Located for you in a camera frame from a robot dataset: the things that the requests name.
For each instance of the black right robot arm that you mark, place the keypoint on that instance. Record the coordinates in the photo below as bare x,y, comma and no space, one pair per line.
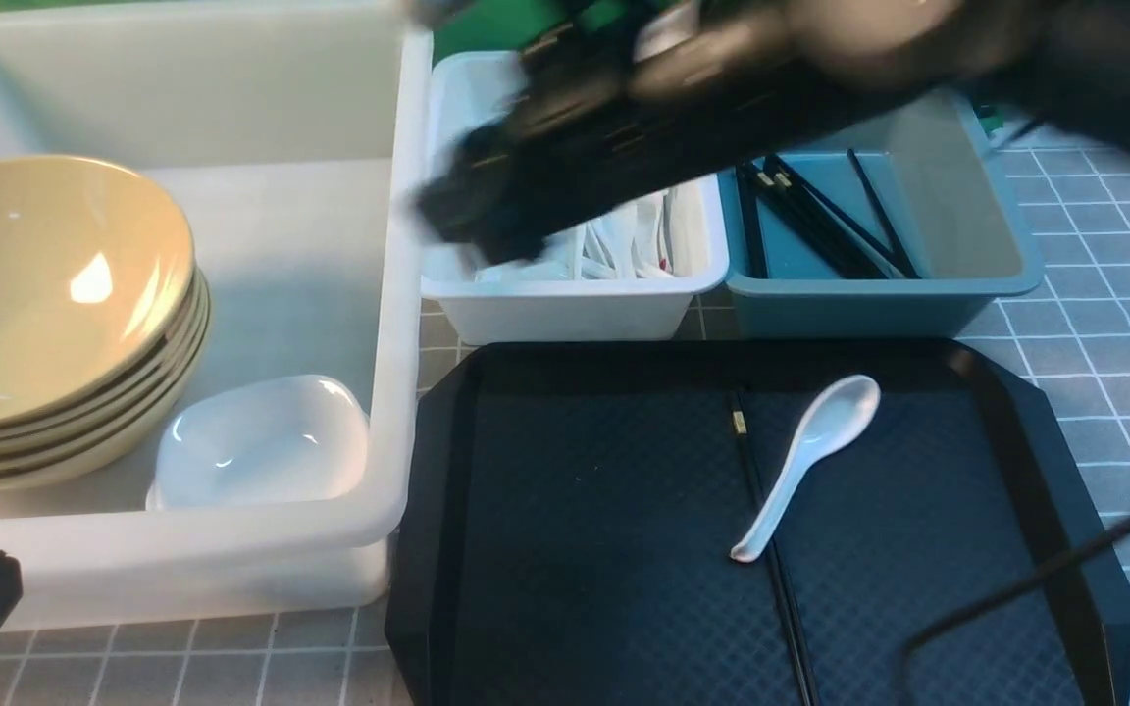
1062,63

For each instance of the black chopsticks in bin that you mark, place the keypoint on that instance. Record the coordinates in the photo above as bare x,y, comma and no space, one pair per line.
832,208

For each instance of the large white plastic tub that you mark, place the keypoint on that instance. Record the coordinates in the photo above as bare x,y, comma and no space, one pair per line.
289,132

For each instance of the black serving tray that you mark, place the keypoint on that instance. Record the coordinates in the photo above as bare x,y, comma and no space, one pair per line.
572,507

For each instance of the yellow noodle bowl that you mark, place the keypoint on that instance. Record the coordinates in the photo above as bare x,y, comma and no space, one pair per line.
61,431
102,447
94,260
139,375

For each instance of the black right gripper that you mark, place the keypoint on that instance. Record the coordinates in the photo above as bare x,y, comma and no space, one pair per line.
597,125

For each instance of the grey checked table mat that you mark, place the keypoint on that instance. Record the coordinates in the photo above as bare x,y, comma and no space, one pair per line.
1071,336

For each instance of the white square dish in tub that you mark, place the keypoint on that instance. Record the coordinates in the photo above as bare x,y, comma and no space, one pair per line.
292,439

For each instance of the pile of white spoons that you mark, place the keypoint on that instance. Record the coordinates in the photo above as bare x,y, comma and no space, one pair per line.
633,241

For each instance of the white ceramic soup spoon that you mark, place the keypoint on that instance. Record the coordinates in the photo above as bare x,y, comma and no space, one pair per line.
836,417

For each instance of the white spoon bin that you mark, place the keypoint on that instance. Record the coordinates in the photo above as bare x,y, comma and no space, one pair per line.
472,88

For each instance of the teal chopstick bin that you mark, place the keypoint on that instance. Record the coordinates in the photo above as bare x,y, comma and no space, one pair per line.
934,172

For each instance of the black chopstick pair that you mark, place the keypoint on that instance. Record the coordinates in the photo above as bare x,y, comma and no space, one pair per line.
781,581

